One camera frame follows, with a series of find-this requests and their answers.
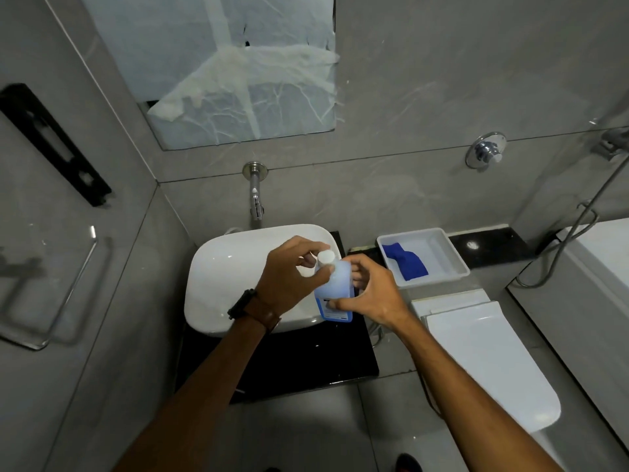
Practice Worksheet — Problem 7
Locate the paper-covered mirror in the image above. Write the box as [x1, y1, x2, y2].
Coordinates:
[79, 0, 341, 152]

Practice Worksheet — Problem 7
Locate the clear bottle of blue liquid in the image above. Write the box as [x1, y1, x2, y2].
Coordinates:
[314, 258, 355, 323]

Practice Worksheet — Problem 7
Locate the black stone ledge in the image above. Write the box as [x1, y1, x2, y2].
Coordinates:
[348, 224, 534, 271]

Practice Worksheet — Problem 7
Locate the chrome hand shower hose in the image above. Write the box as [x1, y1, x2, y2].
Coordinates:
[513, 154, 629, 290]

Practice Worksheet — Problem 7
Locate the black stone counter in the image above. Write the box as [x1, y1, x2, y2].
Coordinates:
[174, 231, 380, 404]

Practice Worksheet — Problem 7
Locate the chrome flush button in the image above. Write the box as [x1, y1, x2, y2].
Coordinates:
[465, 132, 507, 170]

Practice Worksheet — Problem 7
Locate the chrome hand shower holder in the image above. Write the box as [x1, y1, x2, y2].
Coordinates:
[592, 127, 629, 159]

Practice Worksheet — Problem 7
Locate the white ceramic sink basin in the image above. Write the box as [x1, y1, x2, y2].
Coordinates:
[184, 224, 343, 338]

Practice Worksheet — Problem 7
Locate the black wall bracket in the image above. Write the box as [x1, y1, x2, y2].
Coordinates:
[0, 83, 113, 208]

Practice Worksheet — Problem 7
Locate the white plastic tray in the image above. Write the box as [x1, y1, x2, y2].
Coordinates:
[376, 228, 471, 289]

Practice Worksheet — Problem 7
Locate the person's right hand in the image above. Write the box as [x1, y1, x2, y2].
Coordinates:
[326, 254, 414, 330]

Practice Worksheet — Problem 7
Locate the person's left forearm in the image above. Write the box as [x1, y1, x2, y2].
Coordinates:
[113, 313, 277, 472]

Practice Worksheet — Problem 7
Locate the black watch with brown strap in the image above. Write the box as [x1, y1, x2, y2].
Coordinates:
[226, 288, 282, 335]

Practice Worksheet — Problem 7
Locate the white toilet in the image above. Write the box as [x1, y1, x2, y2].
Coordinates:
[410, 289, 562, 435]

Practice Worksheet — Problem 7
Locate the chrome wall faucet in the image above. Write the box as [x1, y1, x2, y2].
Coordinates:
[243, 162, 269, 229]

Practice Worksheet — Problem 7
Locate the person's right forearm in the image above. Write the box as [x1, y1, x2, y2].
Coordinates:
[391, 309, 564, 472]

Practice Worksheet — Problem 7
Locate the person's left hand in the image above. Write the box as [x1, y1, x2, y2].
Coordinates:
[256, 236, 335, 318]

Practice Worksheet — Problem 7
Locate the blue cloth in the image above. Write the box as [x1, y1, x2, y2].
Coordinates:
[382, 243, 429, 282]

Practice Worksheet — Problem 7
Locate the chrome towel ring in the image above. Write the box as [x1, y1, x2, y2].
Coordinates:
[0, 225, 100, 351]

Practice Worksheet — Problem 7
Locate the white bathtub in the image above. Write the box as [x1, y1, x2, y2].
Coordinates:
[555, 218, 629, 307]

